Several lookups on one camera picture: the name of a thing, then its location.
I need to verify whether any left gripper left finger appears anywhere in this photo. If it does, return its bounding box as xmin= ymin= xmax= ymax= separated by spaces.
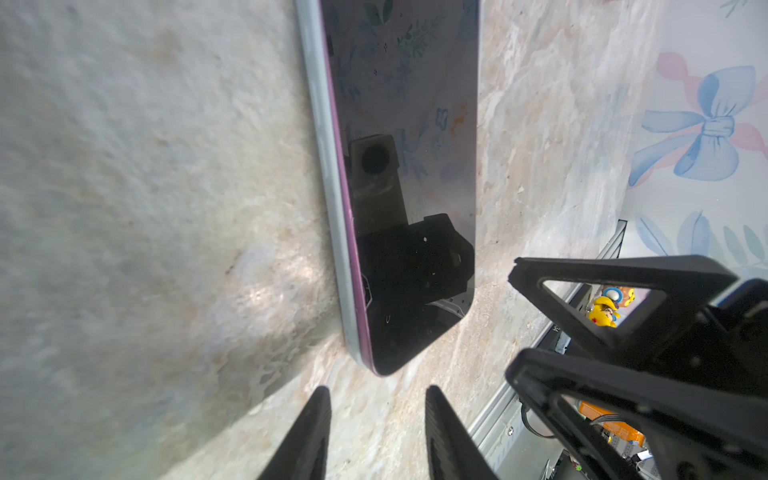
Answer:
xmin=258 ymin=386 xmax=332 ymax=480

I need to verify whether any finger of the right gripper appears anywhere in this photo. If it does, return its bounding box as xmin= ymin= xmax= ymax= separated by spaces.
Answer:
xmin=505 ymin=349 xmax=767 ymax=479
xmin=508 ymin=255 xmax=738 ymax=360

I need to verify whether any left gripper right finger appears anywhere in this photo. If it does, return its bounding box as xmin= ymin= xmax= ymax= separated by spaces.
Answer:
xmin=425 ymin=385 xmax=497 ymax=480

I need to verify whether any yellow and brown plush toy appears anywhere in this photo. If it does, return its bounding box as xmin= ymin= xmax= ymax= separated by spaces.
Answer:
xmin=587 ymin=286 xmax=636 ymax=328

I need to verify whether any black phone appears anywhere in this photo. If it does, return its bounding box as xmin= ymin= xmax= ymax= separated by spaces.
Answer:
xmin=319 ymin=1 xmax=481 ymax=376

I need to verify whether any light blue phone case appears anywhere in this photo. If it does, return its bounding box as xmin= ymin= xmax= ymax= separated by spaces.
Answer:
xmin=296 ymin=0 xmax=375 ymax=371

